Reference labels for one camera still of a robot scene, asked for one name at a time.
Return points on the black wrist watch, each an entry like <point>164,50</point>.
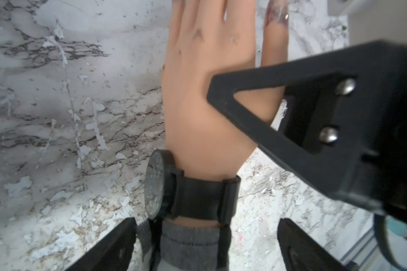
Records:
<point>168,193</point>

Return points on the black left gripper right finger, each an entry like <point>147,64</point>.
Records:
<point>301,253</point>

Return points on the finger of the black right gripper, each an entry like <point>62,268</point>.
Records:
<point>316,137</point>

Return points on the checkered sleeve forearm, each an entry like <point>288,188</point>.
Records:
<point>169,247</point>

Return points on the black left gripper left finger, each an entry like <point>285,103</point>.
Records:
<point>113,252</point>

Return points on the mannequin hand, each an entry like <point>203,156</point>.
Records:
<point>206,38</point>

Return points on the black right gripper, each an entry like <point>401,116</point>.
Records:
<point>377,180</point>

